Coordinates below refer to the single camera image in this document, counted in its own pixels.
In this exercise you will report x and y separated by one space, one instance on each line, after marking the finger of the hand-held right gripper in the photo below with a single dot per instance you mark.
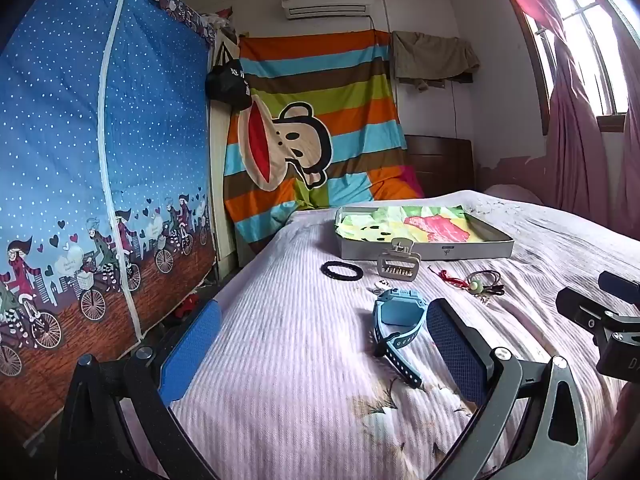
580 307
620 284

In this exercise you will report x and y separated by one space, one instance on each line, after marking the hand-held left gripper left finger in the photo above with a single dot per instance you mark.
192 350

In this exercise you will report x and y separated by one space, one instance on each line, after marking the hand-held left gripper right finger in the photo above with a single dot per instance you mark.
455 350

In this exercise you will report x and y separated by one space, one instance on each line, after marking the blue smartwatch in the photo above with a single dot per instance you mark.
395 310

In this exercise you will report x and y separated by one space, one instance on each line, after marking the grey shallow box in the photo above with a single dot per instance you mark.
450 252

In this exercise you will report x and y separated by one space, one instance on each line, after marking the white hair clip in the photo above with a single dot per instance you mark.
383 283

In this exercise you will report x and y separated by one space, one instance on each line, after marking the red object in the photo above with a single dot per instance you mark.
187 306

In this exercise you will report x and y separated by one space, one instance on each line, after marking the pink striped bed blanket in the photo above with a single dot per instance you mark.
300 360

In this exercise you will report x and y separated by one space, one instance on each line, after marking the beige hair claw clip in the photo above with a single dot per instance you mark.
407 249

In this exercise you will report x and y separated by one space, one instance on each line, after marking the colourful painted cloth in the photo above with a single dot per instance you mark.
430 225

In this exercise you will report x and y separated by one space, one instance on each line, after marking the pink pillow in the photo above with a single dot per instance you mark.
510 194

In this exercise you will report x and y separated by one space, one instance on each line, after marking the pink curtain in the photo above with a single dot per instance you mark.
575 150

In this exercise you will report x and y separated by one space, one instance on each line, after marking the light wooden panel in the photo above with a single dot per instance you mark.
222 185

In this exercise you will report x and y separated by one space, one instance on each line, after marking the dark wooden headboard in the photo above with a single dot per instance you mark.
440 160

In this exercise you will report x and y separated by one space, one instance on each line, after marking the window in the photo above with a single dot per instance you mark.
595 50

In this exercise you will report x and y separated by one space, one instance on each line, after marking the blue printed wardrobe cover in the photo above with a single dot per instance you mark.
75 135

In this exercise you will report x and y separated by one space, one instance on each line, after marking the black hanging bag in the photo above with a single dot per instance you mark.
227 85

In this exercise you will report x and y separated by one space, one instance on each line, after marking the striped monkey blanket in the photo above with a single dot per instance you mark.
350 85

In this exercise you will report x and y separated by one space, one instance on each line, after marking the khaki hanging garment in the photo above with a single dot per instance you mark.
430 55

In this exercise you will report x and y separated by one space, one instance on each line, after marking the white air conditioner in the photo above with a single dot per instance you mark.
325 2

